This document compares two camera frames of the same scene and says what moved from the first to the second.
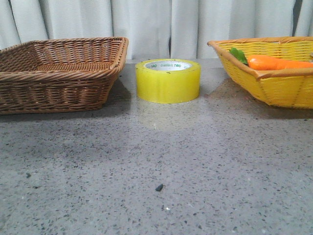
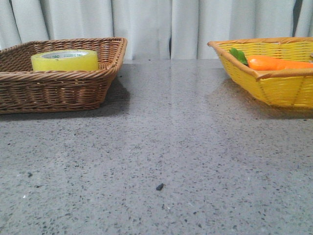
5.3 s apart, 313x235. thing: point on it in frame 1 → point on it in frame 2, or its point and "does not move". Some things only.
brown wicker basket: x=59 y=75 does not move
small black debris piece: x=159 y=187 does not move
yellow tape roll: x=168 y=80 → x=65 y=60
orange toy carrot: x=264 y=62 does not move
